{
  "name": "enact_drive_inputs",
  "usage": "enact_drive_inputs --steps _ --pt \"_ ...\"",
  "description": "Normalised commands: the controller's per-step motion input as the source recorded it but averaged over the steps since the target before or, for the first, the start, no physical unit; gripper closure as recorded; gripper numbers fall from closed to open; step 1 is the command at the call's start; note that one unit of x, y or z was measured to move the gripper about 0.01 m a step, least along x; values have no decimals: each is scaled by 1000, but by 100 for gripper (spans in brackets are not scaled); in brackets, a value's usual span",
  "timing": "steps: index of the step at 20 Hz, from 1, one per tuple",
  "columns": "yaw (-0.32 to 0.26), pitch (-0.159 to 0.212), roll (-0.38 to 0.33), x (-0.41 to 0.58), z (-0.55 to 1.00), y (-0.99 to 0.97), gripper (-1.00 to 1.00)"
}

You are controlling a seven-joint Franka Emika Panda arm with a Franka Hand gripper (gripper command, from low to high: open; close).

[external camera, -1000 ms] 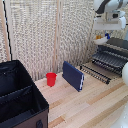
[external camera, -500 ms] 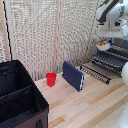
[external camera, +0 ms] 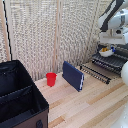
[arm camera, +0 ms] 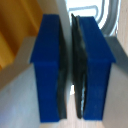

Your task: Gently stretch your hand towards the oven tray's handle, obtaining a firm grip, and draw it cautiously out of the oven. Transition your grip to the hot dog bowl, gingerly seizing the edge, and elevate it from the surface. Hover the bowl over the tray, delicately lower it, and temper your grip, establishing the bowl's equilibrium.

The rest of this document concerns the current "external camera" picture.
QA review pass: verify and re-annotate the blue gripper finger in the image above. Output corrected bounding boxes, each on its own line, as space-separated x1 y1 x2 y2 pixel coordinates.
111 47 117 55

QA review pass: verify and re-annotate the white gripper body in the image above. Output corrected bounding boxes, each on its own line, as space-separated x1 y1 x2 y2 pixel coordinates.
98 29 128 46

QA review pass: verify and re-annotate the white bowl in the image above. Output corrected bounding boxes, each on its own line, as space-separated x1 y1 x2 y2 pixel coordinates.
98 47 116 58

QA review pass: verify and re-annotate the yellow corn food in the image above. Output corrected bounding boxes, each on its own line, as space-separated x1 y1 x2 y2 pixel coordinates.
101 47 110 53

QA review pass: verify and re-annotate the black wire oven tray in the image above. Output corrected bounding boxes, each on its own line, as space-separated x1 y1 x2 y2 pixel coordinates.
90 52 128 74

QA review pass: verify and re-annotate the black silver toaster oven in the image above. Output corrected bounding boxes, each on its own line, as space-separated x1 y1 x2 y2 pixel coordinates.
90 42 128 80

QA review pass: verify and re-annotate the black dish rack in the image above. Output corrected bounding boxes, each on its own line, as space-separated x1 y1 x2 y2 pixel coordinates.
79 63 112 85

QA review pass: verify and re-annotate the dark blue book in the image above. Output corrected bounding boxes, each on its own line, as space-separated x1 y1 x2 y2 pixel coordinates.
61 60 85 93

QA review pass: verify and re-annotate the red plastic cup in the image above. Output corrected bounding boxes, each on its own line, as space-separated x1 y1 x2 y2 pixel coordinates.
45 72 58 87

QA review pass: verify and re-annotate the beige woven folding screen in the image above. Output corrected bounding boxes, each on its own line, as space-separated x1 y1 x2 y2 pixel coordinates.
0 0 111 83

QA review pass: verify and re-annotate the thin black vertical pole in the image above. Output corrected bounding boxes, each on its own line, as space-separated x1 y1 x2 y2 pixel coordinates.
2 0 13 62

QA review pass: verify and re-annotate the black fabric storage box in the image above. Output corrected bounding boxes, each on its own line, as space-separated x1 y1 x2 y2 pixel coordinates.
0 59 50 128

